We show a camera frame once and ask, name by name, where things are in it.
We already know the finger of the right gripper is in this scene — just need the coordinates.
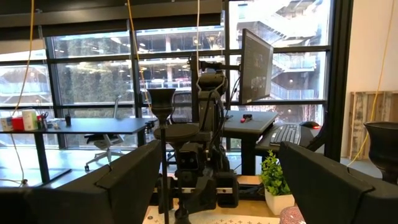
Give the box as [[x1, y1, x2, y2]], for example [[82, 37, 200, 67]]
[[216, 170, 239, 208], [156, 177, 175, 215]]

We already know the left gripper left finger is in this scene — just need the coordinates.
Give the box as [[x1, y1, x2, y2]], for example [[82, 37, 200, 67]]
[[0, 139, 162, 224]]

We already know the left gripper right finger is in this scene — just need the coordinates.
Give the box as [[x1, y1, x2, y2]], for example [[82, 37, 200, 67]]
[[278, 141, 398, 224]]

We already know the pink patterned candle jar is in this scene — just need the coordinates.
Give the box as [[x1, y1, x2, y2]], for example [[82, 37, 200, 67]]
[[279, 205, 307, 224]]

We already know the computer monitor on arm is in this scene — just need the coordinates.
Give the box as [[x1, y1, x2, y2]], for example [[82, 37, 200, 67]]
[[238, 28, 274, 106]]

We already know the green plant in white pot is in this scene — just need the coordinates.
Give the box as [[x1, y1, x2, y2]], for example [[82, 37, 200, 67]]
[[259, 150, 295, 216]]

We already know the white office chair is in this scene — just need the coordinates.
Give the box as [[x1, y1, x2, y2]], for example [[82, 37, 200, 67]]
[[83, 95, 125, 172]]

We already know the dark standing desk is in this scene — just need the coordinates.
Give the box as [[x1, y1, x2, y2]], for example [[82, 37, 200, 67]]
[[222, 110, 324, 177]]

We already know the wooden pallet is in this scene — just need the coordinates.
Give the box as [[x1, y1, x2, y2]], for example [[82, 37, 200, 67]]
[[347, 90, 398, 159]]

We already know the black office desk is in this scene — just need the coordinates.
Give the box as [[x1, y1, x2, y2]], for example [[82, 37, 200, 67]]
[[0, 117, 158, 184]]

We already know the black computer mouse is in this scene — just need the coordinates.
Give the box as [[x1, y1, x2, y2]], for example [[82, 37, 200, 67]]
[[298, 120, 321, 130]]

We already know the black mesh chair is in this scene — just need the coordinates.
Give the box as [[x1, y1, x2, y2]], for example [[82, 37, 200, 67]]
[[169, 91, 193, 124]]

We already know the black computer keyboard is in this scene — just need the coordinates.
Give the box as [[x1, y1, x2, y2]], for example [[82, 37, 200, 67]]
[[269, 123, 302, 147]]

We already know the pen cup with scissors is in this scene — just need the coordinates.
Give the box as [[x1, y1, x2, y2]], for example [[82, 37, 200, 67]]
[[37, 111, 49, 130]]

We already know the white plastic container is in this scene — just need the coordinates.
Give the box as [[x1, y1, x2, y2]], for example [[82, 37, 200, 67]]
[[21, 108, 39, 131]]

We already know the red box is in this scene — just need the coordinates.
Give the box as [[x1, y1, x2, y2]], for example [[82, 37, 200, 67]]
[[11, 116, 25, 131]]

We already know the small white box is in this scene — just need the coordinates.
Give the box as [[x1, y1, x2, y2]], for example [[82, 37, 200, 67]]
[[0, 116, 13, 131]]

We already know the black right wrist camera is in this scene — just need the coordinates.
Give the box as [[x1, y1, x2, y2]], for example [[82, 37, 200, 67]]
[[177, 151, 201, 172]]

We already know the black window frame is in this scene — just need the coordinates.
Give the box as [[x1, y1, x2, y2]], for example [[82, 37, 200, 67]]
[[0, 0, 354, 162]]

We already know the yellow hanging cable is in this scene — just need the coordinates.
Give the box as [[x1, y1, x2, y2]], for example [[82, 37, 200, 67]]
[[11, 0, 35, 118], [126, 0, 153, 110], [346, 0, 396, 167]]

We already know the white hanging cable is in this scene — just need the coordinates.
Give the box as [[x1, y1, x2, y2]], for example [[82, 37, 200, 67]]
[[195, 0, 201, 78]]

